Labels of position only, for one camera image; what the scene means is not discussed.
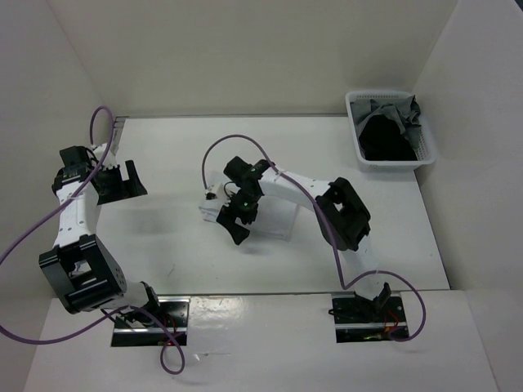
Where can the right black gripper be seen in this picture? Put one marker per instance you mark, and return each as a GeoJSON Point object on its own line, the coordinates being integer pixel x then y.
{"type": "Point", "coordinates": [227, 220]}

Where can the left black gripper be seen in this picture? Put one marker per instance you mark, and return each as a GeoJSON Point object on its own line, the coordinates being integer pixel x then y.
{"type": "Point", "coordinates": [126, 189]}

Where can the white skirt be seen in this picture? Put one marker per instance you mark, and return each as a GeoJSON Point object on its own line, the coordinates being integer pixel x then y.
{"type": "Point", "coordinates": [275, 217]}

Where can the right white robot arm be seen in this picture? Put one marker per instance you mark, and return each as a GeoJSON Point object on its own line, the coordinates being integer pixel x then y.
{"type": "Point", "coordinates": [342, 216]}

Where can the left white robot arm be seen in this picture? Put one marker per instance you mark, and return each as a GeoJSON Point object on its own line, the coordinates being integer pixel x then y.
{"type": "Point", "coordinates": [129, 298]}

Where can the black skirt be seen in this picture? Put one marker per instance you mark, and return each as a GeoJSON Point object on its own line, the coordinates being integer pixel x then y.
{"type": "Point", "coordinates": [381, 140]}

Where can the white plastic basket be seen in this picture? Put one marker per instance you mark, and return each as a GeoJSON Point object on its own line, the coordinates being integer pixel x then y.
{"type": "Point", "coordinates": [426, 151]}

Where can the grey skirt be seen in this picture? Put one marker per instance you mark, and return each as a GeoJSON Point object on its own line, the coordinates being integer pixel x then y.
{"type": "Point", "coordinates": [405, 112]}

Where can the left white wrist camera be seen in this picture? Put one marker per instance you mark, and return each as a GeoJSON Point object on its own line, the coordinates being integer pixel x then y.
{"type": "Point", "coordinates": [108, 159]}

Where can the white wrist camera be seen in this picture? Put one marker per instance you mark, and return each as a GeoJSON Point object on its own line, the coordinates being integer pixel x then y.
{"type": "Point", "coordinates": [215, 191]}
{"type": "Point", "coordinates": [108, 159]}

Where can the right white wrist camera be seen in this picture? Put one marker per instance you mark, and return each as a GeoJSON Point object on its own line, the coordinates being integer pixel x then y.
{"type": "Point", "coordinates": [215, 191]}

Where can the aluminium table edge rail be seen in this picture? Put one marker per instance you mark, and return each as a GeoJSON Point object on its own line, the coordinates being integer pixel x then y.
{"type": "Point", "coordinates": [81, 256]}

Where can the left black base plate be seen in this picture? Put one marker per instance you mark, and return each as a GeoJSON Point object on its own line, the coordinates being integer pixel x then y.
{"type": "Point", "coordinates": [173, 315]}

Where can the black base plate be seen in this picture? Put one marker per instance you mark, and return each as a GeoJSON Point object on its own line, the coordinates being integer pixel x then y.
{"type": "Point", "coordinates": [352, 324]}
{"type": "Point", "coordinates": [173, 315]}

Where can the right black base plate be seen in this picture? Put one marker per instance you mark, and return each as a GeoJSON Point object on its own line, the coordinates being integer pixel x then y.
{"type": "Point", "coordinates": [352, 324]}

